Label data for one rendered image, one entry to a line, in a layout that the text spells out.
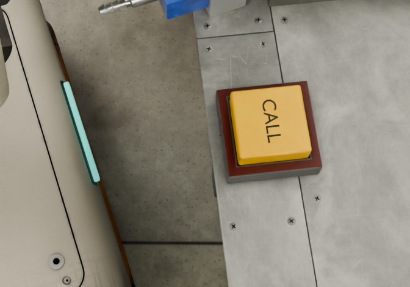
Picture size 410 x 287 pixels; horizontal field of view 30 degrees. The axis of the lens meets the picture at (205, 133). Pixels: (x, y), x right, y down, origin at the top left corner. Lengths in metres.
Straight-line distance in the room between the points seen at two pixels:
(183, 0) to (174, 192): 0.84
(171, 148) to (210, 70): 0.83
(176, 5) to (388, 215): 0.26
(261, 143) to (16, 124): 0.69
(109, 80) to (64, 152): 0.37
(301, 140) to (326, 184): 0.05
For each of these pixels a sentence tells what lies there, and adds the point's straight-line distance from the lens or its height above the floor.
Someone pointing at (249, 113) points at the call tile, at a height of 0.84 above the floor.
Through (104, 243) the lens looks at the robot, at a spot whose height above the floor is 0.27.
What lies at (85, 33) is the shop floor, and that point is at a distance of 1.62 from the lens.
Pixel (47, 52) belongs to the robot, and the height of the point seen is 0.26.
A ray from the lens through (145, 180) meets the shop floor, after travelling 1.49.
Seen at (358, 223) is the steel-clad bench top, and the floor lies 0.80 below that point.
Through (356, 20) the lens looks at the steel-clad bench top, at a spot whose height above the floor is 0.80.
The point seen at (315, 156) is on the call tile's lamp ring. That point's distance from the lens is 0.65.
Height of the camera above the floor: 1.42
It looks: 70 degrees down
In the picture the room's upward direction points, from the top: 4 degrees clockwise
